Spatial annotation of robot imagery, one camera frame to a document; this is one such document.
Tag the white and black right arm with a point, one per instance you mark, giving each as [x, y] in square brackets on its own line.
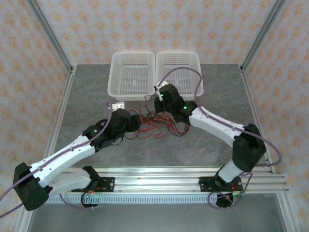
[212, 125]

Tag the black round arm base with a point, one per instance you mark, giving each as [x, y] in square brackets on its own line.
[227, 199]
[90, 200]

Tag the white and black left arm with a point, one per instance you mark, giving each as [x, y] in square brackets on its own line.
[67, 154]

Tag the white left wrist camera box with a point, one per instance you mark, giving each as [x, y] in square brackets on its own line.
[118, 105]

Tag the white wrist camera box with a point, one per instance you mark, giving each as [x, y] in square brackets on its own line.
[161, 84]
[118, 105]

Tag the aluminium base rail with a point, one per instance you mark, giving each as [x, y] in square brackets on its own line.
[157, 178]

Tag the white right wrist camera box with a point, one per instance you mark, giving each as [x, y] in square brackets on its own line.
[161, 84]

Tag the white perforated plastic basket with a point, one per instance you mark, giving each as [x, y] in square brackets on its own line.
[131, 77]
[179, 79]

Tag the aluminium frame post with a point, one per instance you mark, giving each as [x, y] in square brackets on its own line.
[262, 33]
[51, 36]

